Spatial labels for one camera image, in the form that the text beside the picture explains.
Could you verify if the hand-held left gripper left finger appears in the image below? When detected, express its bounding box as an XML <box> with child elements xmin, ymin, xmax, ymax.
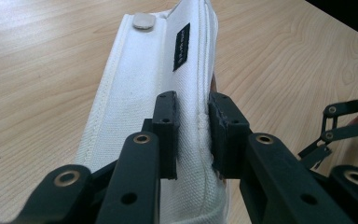
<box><xmin>94</xmin><ymin>91</ymin><xmax>181</xmax><ymax>224</ymax></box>

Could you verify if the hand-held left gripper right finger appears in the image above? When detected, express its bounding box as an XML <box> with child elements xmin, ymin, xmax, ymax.
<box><xmin>208</xmin><ymin>91</ymin><xmax>355</xmax><ymax>224</ymax></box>

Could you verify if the white fabric pencil case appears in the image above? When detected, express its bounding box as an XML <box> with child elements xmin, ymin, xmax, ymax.
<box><xmin>74</xmin><ymin>0</ymin><xmax>231</xmax><ymax>224</ymax></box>

